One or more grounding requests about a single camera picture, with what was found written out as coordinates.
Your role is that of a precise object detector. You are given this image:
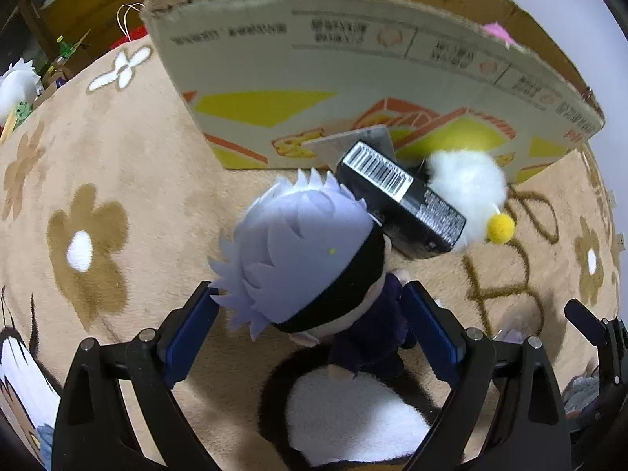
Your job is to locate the white fluffy pompom plush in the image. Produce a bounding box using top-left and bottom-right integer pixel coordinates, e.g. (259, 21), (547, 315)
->
(427, 150), (515, 251)

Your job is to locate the black barcode box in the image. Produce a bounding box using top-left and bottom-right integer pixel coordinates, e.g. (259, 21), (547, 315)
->
(335, 141), (466, 259)

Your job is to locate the white-haired blindfolded plush doll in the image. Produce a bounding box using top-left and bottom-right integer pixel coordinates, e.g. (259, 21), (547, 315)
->
(210, 170), (416, 380)

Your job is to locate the pink plush toy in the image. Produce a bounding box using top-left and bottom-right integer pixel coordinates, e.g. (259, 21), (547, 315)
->
(482, 22), (516, 45)

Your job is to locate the beige flower pattern blanket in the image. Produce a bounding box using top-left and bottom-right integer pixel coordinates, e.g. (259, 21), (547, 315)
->
(1, 40), (627, 470)

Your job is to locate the green frog plush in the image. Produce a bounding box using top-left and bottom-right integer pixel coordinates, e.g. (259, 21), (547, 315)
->
(13, 101), (33, 126)

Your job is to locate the large white spiky-hair plush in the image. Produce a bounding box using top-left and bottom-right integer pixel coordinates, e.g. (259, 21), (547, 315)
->
(0, 58), (40, 126)

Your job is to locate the green glass bottle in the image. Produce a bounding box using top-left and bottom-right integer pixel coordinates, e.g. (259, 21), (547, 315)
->
(57, 35), (75, 61)

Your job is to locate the open cardboard box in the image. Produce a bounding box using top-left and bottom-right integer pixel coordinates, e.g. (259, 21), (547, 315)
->
(142, 0), (604, 183)

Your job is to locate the red paper gift bag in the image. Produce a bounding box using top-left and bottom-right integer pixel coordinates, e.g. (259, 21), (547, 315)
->
(109, 2), (147, 50)

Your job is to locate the wooden wardrobe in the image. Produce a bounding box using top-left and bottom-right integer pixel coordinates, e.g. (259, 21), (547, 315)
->
(17, 0), (144, 73)

